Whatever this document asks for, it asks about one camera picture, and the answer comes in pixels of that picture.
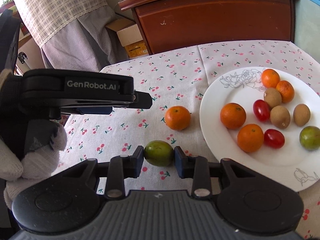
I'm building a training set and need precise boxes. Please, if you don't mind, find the orange tangerine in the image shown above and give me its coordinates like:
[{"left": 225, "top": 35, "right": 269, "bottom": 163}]
[
  {"left": 237, "top": 124, "right": 264, "bottom": 153},
  {"left": 261, "top": 69, "right": 280, "bottom": 88},
  {"left": 164, "top": 106, "right": 191, "bottom": 131},
  {"left": 220, "top": 102, "right": 246, "bottom": 129},
  {"left": 276, "top": 80, "right": 295, "bottom": 103}
]

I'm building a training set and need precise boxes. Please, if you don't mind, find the green plum fruit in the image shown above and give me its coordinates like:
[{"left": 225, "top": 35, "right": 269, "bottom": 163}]
[
  {"left": 144, "top": 140, "right": 174, "bottom": 167},
  {"left": 299, "top": 126, "right": 320, "bottom": 151}
]

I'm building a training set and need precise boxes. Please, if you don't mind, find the red cherry tomato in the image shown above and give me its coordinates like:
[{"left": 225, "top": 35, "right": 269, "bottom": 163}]
[
  {"left": 264, "top": 129, "right": 285, "bottom": 149},
  {"left": 253, "top": 99, "right": 270, "bottom": 122}
]

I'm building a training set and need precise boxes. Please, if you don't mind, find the brown kiwi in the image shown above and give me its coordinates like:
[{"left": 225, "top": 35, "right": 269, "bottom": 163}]
[
  {"left": 264, "top": 88, "right": 282, "bottom": 109},
  {"left": 293, "top": 103, "right": 311, "bottom": 127},
  {"left": 270, "top": 106, "right": 291, "bottom": 129}
]

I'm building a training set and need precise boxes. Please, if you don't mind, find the white gloved left hand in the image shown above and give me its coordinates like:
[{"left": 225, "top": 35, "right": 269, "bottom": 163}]
[{"left": 1, "top": 120, "right": 67, "bottom": 210}]

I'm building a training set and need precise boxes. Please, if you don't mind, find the cherry print tablecloth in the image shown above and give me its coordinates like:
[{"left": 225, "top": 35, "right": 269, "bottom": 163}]
[{"left": 57, "top": 41, "right": 319, "bottom": 238}]

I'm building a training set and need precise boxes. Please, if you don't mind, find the cardboard box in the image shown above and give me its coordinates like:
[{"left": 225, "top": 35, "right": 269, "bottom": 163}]
[{"left": 105, "top": 18, "right": 149, "bottom": 59}]

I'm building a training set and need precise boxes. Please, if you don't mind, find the dark red wooden cabinet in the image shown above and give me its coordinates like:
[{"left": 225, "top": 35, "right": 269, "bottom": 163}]
[{"left": 119, "top": 0, "right": 295, "bottom": 54}]

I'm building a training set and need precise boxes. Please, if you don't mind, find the white plate rose drawing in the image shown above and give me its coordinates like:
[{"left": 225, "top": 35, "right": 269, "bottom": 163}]
[{"left": 200, "top": 67, "right": 319, "bottom": 192}]

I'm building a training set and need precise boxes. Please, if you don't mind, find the plaid beige cover cloth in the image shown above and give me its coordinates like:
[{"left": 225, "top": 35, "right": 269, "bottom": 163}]
[{"left": 14, "top": 0, "right": 107, "bottom": 47}]

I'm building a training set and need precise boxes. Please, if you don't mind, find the green sofa armrest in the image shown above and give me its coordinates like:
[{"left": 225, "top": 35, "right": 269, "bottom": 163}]
[{"left": 295, "top": 0, "right": 320, "bottom": 62}]

